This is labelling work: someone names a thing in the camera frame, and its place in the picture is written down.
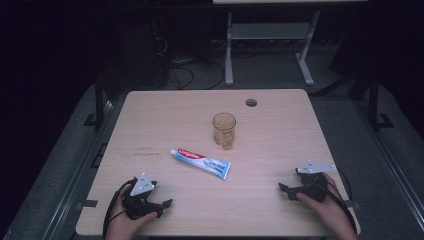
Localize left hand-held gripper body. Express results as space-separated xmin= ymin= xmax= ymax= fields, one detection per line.
xmin=121 ymin=171 xmax=165 ymax=221

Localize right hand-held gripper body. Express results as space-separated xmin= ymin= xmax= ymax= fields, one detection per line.
xmin=295 ymin=159 xmax=337 ymax=204

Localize toothpaste tube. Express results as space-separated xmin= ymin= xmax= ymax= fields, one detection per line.
xmin=169 ymin=148 xmax=232 ymax=181

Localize clear glass cup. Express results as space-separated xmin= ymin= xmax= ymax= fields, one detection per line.
xmin=212 ymin=112 xmax=237 ymax=151

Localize person's right hand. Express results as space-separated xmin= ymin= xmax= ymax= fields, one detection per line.
xmin=295 ymin=172 xmax=360 ymax=240

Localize person's left hand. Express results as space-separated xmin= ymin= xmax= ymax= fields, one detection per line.
xmin=105 ymin=185 xmax=158 ymax=240

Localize dark computer tower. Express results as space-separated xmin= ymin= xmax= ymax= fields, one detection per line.
xmin=99 ymin=13 xmax=171 ymax=98

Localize white metal stand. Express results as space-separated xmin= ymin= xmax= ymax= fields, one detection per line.
xmin=224 ymin=11 xmax=321 ymax=87

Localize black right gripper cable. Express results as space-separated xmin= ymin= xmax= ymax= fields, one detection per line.
xmin=319 ymin=169 xmax=358 ymax=234

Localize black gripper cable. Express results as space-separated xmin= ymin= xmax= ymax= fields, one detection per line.
xmin=319 ymin=169 xmax=358 ymax=234
xmin=102 ymin=179 xmax=138 ymax=240

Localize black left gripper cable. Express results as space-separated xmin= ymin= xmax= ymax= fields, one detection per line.
xmin=102 ymin=179 xmax=138 ymax=240

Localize grey table bracket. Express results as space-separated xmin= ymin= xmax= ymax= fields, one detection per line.
xmin=344 ymin=199 xmax=363 ymax=210
xmin=75 ymin=199 xmax=99 ymax=209

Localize black metal post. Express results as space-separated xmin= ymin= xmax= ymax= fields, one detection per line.
xmin=83 ymin=74 xmax=108 ymax=129
xmin=366 ymin=74 xmax=395 ymax=132

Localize black floor cables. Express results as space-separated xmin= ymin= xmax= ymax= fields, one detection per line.
xmin=156 ymin=36 xmax=226 ymax=91

